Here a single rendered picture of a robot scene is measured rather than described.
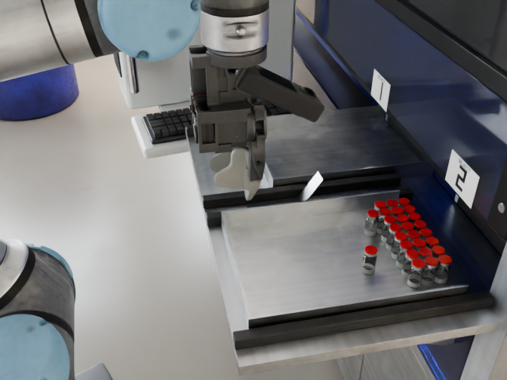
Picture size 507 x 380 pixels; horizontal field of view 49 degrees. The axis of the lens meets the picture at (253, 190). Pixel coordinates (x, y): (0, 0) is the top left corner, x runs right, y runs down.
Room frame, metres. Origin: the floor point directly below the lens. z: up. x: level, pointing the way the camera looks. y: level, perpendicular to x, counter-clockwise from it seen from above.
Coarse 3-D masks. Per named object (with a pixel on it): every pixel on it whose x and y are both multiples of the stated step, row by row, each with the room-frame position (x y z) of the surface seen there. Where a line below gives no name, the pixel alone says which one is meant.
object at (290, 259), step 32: (384, 192) 0.86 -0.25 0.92; (224, 224) 0.77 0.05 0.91; (256, 224) 0.81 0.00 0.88; (288, 224) 0.81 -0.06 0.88; (320, 224) 0.81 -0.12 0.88; (352, 224) 0.81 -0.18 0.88; (256, 256) 0.72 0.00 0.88; (288, 256) 0.72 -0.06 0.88; (320, 256) 0.72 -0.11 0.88; (352, 256) 0.72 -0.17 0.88; (384, 256) 0.72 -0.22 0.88; (256, 288) 0.64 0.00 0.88; (288, 288) 0.64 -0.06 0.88; (320, 288) 0.64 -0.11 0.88; (352, 288) 0.64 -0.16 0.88; (384, 288) 0.64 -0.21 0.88; (416, 288) 0.64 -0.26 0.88; (448, 288) 0.61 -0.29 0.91; (256, 320) 0.55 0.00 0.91; (288, 320) 0.56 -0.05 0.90
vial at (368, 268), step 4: (364, 252) 0.68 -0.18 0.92; (364, 256) 0.68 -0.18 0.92; (368, 256) 0.68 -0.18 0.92; (372, 256) 0.68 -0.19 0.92; (376, 256) 0.68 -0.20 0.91; (364, 260) 0.68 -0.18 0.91; (368, 260) 0.68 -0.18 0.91; (372, 260) 0.67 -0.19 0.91; (364, 264) 0.68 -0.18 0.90; (368, 264) 0.67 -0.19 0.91; (372, 264) 0.67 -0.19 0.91; (364, 268) 0.68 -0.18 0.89; (368, 268) 0.67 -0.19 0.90; (372, 268) 0.67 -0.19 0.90; (364, 272) 0.68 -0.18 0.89; (368, 272) 0.67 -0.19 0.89; (372, 272) 0.68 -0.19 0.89
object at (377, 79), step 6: (378, 72) 1.10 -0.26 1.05; (378, 78) 1.10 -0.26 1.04; (384, 78) 1.07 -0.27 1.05; (372, 84) 1.12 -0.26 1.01; (378, 84) 1.10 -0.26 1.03; (384, 84) 1.07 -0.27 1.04; (372, 90) 1.12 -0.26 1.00; (378, 90) 1.09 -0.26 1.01; (384, 90) 1.06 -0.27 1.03; (372, 96) 1.12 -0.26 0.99; (378, 96) 1.09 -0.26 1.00; (384, 96) 1.06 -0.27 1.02; (378, 102) 1.08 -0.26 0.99; (384, 102) 1.06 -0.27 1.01; (384, 108) 1.05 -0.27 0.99
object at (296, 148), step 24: (288, 120) 1.18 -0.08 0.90; (336, 120) 1.20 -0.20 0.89; (360, 120) 1.21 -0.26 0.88; (384, 120) 1.21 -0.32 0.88; (288, 144) 1.10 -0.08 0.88; (312, 144) 1.10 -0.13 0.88; (336, 144) 1.10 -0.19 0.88; (360, 144) 1.10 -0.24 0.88; (384, 144) 1.10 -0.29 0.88; (264, 168) 0.98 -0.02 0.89; (288, 168) 1.00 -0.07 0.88; (312, 168) 1.00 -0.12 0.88; (336, 168) 1.00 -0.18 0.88; (360, 168) 0.94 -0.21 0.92; (384, 168) 0.95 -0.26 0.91; (408, 168) 0.96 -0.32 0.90; (432, 168) 0.97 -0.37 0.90
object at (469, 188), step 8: (456, 160) 0.77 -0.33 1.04; (448, 168) 0.79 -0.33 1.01; (456, 168) 0.77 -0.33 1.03; (464, 168) 0.75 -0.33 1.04; (448, 176) 0.79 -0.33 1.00; (456, 176) 0.76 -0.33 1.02; (472, 176) 0.73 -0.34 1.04; (464, 184) 0.74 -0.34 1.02; (472, 184) 0.72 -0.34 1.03; (456, 192) 0.75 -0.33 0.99; (464, 192) 0.74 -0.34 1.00; (472, 192) 0.72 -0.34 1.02; (464, 200) 0.73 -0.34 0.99; (472, 200) 0.71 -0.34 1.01
